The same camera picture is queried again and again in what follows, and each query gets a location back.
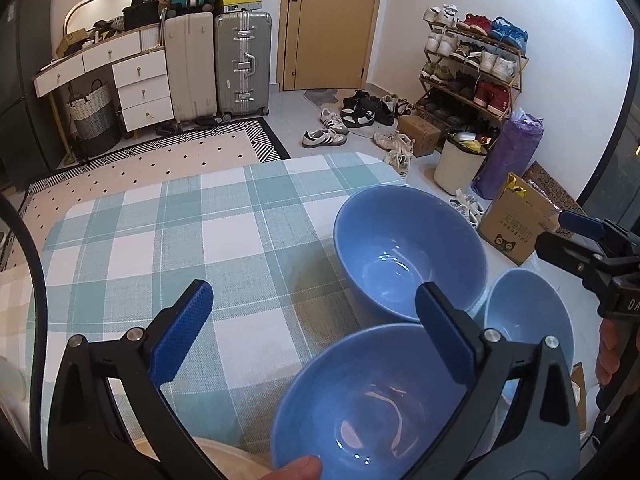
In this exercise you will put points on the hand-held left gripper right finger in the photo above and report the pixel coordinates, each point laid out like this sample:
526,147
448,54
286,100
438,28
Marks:
445,332

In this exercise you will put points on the black yellow shoe box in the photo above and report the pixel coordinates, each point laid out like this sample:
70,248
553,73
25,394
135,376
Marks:
241,2

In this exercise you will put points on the printed cardboard box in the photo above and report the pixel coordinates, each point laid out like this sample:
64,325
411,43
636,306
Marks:
515,225

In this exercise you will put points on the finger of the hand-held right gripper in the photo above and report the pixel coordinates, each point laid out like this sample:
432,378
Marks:
580,224
570,257

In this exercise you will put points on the flat patterned cardboard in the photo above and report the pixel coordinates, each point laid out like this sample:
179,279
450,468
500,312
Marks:
560,190

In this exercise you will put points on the person's left hand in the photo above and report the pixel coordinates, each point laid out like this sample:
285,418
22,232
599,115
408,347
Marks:
300,470

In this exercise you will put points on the black fabric bag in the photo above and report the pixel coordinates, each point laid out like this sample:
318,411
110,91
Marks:
140,17

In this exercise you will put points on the purple bag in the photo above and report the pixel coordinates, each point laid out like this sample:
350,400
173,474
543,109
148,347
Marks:
510,155

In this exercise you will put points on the small cardboard box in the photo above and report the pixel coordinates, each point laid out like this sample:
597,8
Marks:
70,42

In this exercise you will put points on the wooden shoe rack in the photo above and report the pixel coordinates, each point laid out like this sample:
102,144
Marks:
500,46

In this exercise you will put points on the grey doormat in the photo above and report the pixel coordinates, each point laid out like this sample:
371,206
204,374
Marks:
320,100

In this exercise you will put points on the wooden door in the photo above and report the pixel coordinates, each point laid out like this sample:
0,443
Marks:
330,35

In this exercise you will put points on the white vanity desk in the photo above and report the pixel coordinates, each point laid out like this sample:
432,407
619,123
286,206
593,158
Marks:
140,90

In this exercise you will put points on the teal plaid tablecloth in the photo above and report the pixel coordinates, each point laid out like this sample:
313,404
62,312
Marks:
175,260

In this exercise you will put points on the oval mirror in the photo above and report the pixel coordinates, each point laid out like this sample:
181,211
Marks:
92,7

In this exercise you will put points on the woven basket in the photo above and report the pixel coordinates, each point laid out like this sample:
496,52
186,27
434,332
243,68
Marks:
95,120

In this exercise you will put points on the blue bowl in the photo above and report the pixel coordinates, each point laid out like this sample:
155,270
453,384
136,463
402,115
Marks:
400,255
530,310
350,410

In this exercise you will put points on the person's right hand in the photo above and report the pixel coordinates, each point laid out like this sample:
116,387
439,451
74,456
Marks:
607,350

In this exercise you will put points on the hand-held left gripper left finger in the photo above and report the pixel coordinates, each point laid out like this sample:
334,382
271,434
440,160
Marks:
182,330

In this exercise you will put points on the pile of loose shoes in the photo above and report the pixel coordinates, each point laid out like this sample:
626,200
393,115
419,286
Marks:
360,115

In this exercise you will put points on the cream plate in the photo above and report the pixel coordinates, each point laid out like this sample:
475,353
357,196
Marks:
235,462

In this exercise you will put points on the grey fridge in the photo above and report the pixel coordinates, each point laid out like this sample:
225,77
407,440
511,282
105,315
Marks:
25,85

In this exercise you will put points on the white trash bin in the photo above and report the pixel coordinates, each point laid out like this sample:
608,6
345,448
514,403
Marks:
455,170

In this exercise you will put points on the beige suitcase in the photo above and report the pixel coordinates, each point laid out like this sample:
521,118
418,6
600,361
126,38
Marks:
190,65

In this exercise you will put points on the brown cardboard box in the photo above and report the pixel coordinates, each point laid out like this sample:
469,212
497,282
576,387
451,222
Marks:
420,135

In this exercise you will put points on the rows of stored shoes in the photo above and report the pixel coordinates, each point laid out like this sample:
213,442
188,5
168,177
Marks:
490,65

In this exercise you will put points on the silver suitcase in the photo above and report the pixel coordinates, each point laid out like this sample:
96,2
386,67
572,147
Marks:
242,65

